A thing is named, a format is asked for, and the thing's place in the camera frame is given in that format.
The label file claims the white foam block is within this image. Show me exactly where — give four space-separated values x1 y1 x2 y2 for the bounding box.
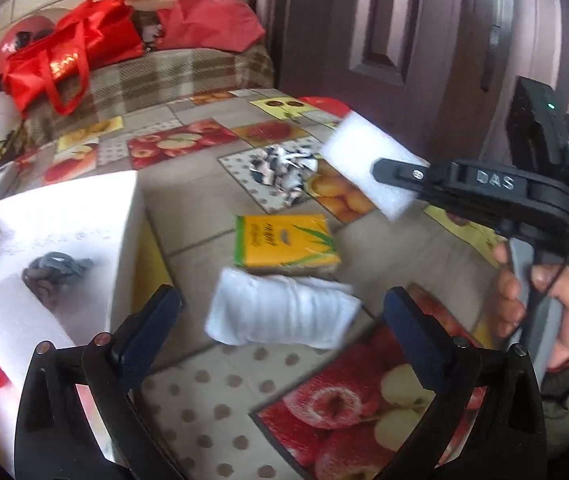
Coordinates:
319 112 433 223

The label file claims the dark wooden door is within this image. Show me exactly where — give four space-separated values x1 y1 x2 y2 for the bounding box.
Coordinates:
244 0 569 196

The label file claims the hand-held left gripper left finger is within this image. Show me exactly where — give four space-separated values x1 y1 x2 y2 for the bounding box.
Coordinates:
13 284 188 480

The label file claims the crumpled silver wrapper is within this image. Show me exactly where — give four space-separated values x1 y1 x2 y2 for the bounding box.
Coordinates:
248 144 319 206

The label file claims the fruit print tablecloth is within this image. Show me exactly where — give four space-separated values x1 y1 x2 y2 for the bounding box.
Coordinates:
0 89 515 480

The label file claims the red helmet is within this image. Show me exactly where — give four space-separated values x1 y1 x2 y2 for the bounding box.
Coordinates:
0 15 58 78

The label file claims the white towel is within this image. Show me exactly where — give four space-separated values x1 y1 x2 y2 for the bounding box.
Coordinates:
204 267 363 350

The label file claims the white cardboard box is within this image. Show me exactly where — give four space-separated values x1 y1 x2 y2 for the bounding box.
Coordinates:
0 170 145 476

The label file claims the yellow tissue pack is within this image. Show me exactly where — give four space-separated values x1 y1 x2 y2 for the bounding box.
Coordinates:
233 214 341 276

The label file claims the red tote bag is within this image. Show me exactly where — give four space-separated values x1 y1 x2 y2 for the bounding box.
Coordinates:
2 0 145 117

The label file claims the red plastic bag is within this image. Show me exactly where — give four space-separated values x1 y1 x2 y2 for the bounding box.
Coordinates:
157 0 266 53

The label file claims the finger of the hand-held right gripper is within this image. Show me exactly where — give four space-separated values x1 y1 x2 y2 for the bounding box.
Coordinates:
372 158 453 196

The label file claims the dark crumpled hair tie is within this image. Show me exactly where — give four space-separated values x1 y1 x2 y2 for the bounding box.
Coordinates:
22 251 96 311

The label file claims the plaid blanket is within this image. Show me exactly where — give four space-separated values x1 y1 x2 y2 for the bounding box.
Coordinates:
27 45 275 141

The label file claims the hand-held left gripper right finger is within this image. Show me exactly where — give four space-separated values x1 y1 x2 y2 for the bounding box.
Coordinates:
375 286 548 480

